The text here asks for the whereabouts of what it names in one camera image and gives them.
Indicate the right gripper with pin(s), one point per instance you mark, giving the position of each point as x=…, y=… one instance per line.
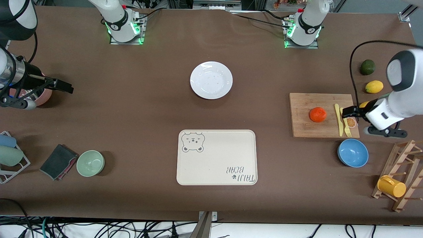
x=34, y=75

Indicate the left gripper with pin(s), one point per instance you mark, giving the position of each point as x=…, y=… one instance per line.
x=361, y=110

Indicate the orange mandarin fruit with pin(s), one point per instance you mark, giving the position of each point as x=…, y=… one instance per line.
x=318, y=114

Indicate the white round plate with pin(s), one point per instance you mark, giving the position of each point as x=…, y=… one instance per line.
x=211, y=80

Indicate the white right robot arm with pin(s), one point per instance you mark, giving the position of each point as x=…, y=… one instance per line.
x=115, y=16

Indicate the yellow lemon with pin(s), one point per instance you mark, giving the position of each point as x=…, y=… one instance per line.
x=374, y=86
x=363, y=104

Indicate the toy orange slice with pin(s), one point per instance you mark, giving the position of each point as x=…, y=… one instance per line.
x=351, y=123

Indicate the pink bowl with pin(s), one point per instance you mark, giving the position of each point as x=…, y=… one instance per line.
x=45, y=96

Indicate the yellow plastic fork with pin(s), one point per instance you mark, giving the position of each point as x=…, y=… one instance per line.
x=347, y=130

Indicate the yellow plastic knife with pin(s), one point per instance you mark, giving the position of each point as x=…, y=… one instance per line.
x=339, y=127

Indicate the blue bowl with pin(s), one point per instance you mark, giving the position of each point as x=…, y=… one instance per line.
x=353, y=153

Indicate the green avocado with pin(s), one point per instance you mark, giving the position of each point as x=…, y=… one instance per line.
x=367, y=67

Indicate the wooden cutting board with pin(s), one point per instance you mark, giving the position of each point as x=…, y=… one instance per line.
x=304, y=127

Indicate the wooden drying rack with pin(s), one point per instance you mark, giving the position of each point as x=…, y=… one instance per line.
x=390, y=168

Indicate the dark grey cloth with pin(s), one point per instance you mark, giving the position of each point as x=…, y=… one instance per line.
x=56, y=162

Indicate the light blue cup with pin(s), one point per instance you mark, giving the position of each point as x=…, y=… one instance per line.
x=6, y=140

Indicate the pink cloth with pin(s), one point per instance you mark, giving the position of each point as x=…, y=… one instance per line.
x=70, y=167

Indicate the pale green bowl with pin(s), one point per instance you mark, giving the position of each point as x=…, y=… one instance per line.
x=90, y=163

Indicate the yellow mug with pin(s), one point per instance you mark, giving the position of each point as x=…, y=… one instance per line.
x=393, y=187

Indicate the pale green cup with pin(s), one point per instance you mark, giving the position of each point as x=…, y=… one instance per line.
x=10, y=156

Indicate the cream tray with bear print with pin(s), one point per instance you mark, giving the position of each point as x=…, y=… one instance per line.
x=218, y=148

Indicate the aluminium stand strut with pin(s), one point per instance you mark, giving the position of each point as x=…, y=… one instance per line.
x=203, y=228

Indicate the aluminium table corner bracket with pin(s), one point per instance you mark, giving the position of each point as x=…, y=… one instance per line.
x=404, y=16

